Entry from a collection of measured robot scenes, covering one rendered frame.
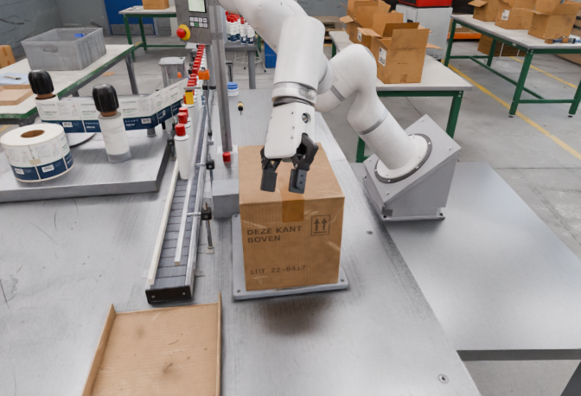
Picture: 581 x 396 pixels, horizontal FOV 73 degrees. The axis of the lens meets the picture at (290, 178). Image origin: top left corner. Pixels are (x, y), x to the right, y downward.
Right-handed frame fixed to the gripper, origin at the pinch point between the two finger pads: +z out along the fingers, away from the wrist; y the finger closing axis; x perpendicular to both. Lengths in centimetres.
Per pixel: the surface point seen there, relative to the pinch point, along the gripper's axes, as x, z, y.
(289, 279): -20.8, 21.1, 21.4
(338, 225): -23.8, 5.7, 9.0
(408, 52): -167, -117, 112
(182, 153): -7, -12, 74
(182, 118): -7, -25, 79
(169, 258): 2, 21, 46
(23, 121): 37, -29, 219
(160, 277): 5.1, 25.1, 41.3
